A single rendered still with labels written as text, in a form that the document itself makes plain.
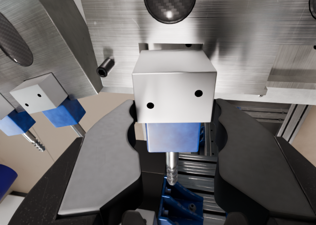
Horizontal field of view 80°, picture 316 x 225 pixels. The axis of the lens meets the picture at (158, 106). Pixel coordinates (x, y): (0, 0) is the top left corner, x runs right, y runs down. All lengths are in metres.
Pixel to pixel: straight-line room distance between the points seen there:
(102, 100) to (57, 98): 1.20
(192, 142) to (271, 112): 0.97
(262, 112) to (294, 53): 0.89
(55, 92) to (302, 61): 0.27
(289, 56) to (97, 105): 1.40
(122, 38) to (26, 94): 0.16
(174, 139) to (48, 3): 0.19
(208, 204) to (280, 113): 0.73
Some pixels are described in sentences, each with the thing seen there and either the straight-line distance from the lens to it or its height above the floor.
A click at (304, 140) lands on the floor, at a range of 1.66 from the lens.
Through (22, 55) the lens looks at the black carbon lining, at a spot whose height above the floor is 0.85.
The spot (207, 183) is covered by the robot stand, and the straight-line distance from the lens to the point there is 0.53.
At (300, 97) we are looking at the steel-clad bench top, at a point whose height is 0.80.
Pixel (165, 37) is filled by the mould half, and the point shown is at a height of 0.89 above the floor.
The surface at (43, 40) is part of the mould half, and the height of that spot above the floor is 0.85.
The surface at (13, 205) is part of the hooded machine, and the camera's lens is 3.53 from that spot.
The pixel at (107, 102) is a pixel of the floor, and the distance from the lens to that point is 1.46.
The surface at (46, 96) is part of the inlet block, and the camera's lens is 0.26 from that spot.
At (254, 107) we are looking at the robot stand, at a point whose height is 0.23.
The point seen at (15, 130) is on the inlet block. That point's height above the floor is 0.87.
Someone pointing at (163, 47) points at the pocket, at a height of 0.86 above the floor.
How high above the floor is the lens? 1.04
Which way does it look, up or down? 51 degrees down
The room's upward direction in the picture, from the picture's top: 164 degrees counter-clockwise
